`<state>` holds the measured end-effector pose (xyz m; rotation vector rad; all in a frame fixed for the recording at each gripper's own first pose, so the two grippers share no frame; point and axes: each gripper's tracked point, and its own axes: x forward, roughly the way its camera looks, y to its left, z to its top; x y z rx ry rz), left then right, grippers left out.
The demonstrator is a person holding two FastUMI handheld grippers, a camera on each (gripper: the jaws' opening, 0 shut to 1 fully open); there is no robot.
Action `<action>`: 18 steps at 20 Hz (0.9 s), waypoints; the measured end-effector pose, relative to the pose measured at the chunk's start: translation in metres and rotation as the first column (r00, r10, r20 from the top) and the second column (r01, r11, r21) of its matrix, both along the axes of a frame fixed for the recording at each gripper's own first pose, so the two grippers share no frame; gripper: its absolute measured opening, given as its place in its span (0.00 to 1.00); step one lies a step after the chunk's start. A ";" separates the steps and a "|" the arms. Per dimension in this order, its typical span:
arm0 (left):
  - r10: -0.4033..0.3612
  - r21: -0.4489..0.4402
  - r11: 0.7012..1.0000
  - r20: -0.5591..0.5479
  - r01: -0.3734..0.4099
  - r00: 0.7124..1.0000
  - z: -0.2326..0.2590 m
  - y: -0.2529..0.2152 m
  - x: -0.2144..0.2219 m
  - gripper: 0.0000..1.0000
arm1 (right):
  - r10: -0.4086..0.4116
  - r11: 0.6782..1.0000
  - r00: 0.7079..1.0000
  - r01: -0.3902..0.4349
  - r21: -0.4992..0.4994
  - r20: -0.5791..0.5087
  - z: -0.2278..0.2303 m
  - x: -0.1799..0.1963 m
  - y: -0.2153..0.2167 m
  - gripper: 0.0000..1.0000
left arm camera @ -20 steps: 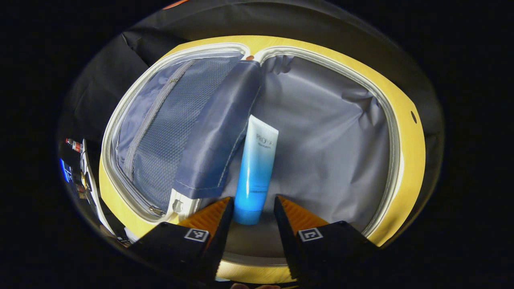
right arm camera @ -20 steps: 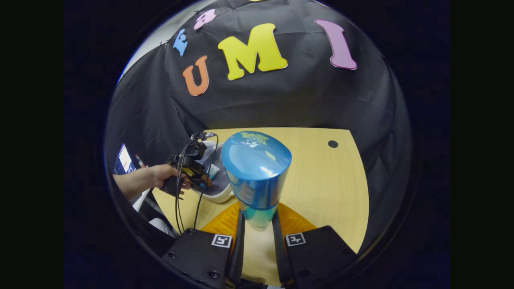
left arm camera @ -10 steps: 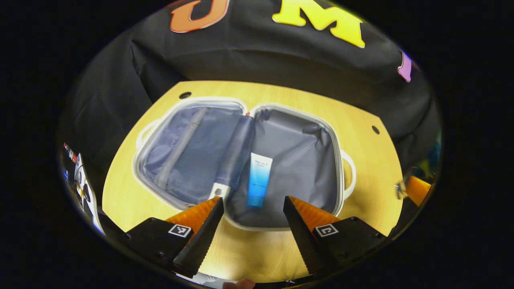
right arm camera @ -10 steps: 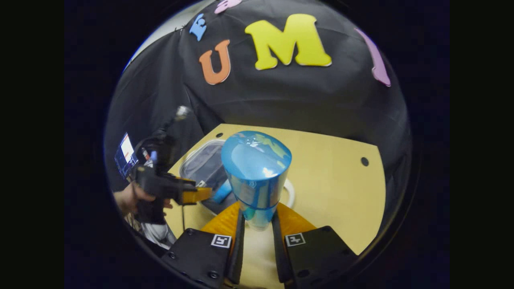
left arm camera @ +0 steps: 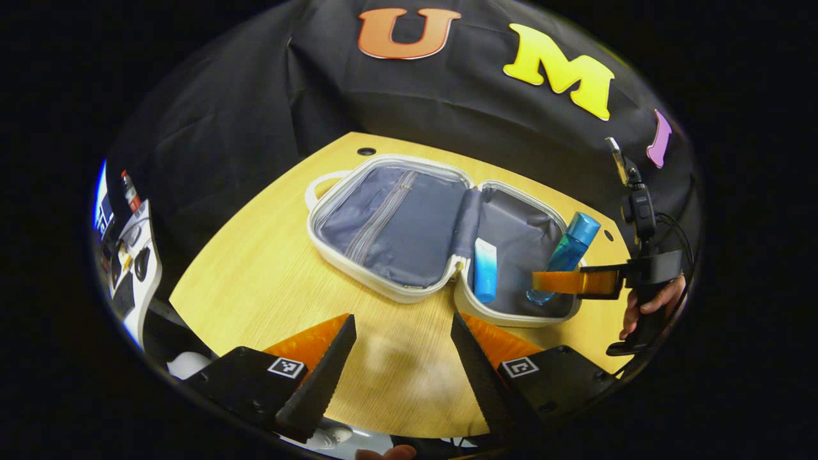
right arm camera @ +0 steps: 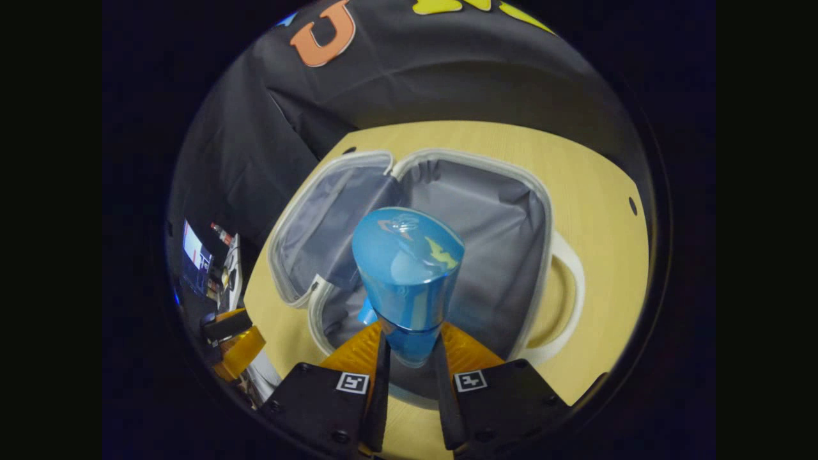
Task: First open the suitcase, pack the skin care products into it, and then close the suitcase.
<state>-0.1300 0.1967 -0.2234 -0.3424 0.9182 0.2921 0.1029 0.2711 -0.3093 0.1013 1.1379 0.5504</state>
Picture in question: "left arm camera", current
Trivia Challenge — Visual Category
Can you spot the white side table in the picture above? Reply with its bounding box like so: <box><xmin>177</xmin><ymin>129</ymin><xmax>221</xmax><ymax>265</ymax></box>
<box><xmin>102</xmin><ymin>198</ymin><xmax>164</xmax><ymax>349</ymax></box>

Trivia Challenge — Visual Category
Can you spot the black backdrop cloth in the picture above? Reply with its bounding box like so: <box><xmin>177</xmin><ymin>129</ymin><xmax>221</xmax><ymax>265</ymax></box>
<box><xmin>105</xmin><ymin>0</ymin><xmax>700</xmax><ymax>301</ymax></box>

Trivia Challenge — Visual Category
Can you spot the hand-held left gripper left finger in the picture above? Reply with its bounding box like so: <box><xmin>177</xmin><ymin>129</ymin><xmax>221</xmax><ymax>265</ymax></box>
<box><xmin>184</xmin><ymin>312</ymin><xmax>358</xmax><ymax>445</ymax></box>

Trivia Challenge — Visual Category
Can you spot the blue skin care tube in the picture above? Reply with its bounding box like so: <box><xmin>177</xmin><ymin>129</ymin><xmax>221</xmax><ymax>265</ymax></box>
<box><xmin>474</xmin><ymin>238</ymin><xmax>498</xmax><ymax>304</ymax></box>

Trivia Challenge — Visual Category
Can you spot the blue lit screen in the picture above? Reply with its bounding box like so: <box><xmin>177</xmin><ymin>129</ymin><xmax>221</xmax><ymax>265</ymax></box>
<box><xmin>94</xmin><ymin>160</ymin><xmax>109</xmax><ymax>232</ymax></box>

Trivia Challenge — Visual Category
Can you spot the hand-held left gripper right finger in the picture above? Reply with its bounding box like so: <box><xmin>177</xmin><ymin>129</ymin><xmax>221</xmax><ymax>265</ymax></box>
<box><xmin>450</xmin><ymin>311</ymin><xmax>621</xmax><ymax>443</ymax></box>

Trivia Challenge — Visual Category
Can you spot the white suitcase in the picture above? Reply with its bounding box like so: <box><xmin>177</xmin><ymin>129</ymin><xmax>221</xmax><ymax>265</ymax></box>
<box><xmin>305</xmin><ymin>153</ymin><xmax>584</xmax><ymax>328</ymax></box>

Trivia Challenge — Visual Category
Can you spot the red bottle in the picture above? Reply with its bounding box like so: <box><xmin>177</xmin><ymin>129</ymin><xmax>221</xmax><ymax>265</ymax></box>
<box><xmin>120</xmin><ymin>169</ymin><xmax>143</xmax><ymax>213</ymax></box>

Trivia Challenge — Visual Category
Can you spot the teal skin care bottle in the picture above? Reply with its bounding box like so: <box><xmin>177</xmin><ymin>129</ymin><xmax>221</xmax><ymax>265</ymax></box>
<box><xmin>527</xmin><ymin>211</ymin><xmax>602</xmax><ymax>306</ymax></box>

